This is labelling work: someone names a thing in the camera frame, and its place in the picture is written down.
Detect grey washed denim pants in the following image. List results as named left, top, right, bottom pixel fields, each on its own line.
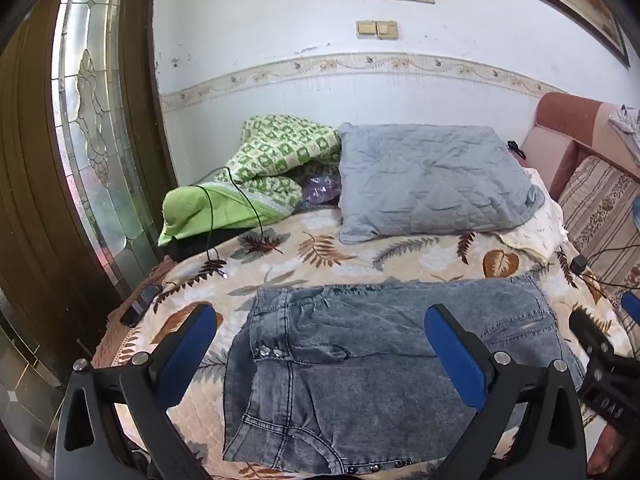
left=222, top=275, right=585, bottom=474

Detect black power adapter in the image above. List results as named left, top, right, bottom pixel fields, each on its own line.
left=570, top=255, right=588, bottom=276

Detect blue denim garment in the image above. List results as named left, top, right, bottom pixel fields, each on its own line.
left=632, top=194, right=640, bottom=232

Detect cream pillow under grey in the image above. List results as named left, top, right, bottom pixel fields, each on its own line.
left=496, top=168, right=568, bottom=266

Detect black phone on bed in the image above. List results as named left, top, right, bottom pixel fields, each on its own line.
left=119, top=284, right=162, bottom=328

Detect grey cloth on headboard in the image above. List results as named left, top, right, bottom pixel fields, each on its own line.
left=608, top=105, right=640, bottom=162

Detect pink brown headboard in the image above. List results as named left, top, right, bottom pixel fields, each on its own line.
left=521, top=92, right=639, bottom=200

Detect black plug by headboard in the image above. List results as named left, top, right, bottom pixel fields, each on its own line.
left=506, top=141, right=526, bottom=160

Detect grey quilted pillow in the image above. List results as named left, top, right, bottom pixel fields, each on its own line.
left=338, top=122, right=546, bottom=245

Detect leaf pattern beige bedspread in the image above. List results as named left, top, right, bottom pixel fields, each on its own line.
left=91, top=208, right=633, bottom=480

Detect stained glass wooden door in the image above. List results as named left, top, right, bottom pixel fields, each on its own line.
left=1, top=0, right=176, bottom=375

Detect green patterned blanket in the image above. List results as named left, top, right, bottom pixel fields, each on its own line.
left=157, top=115, right=341, bottom=247

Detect black charging cable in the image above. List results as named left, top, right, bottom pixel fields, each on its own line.
left=192, top=164, right=266, bottom=279

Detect beige wall switch plate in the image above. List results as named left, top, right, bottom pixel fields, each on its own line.
left=356, top=21, right=399, bottom=40

